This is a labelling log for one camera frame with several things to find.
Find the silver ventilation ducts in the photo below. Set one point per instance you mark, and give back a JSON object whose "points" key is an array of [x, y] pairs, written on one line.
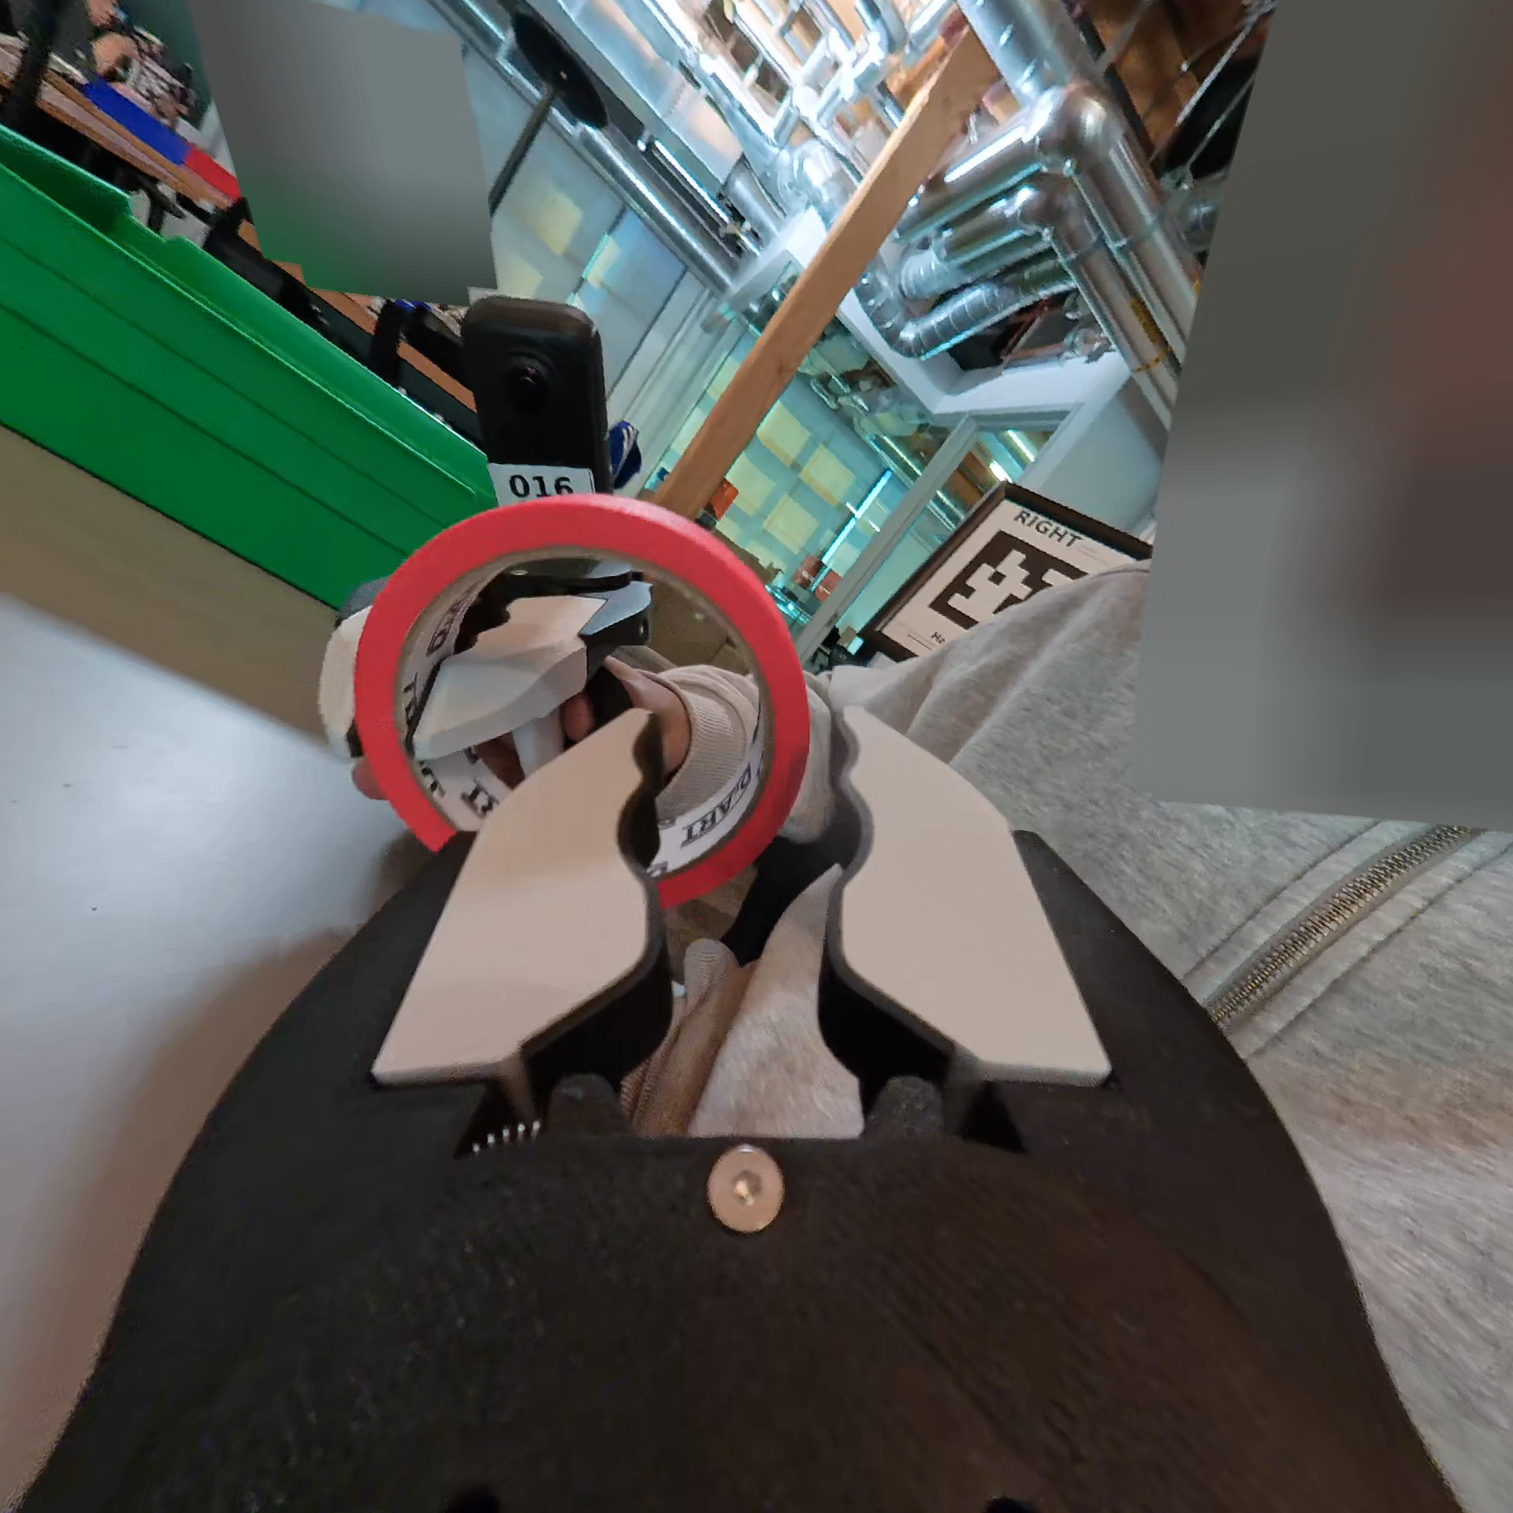
{"points": [[1089, 143]]}

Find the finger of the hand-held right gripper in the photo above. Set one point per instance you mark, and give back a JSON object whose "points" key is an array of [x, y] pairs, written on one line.
{"points": [[340, 686], [509, 675]]}

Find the red tape roll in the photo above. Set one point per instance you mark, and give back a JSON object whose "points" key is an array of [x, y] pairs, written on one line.
{"points": [[569, 522]]}

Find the red storage bin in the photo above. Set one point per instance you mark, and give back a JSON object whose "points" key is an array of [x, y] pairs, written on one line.
{"points": [[214, 176]]}

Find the black and white marker board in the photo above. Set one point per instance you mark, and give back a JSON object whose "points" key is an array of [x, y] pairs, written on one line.
{"points": [[1006, 574]]}

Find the person's right forearm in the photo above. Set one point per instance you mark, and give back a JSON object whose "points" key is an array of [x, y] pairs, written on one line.
{"points": [[1006, 711]]}

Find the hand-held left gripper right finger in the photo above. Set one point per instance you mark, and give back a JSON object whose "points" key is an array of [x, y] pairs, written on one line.
{"points": [[958, 923]]}

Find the person's right hand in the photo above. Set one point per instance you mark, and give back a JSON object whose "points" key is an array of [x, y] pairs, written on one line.
{"points": [[639, 689]]}

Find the blue storage bin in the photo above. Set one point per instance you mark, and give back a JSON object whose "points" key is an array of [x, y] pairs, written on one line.
{"points": [[131, 113]]}

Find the wooden beam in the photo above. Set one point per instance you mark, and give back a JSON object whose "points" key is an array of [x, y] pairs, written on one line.
{"points": [[828, 284]]}

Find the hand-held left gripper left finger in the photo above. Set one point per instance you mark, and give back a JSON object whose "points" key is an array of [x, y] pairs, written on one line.
{"points": [[522, 923]]}

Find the person in grey hoodie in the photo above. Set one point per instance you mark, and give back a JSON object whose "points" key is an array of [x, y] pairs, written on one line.
{"points": [[1359, 1123]]}

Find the black round fixture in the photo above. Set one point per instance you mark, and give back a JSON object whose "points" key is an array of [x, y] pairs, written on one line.
{"points": [[569, 71]]}

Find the green storage bin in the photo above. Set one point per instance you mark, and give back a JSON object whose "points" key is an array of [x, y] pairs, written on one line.
{"points": [[178, 379]]}

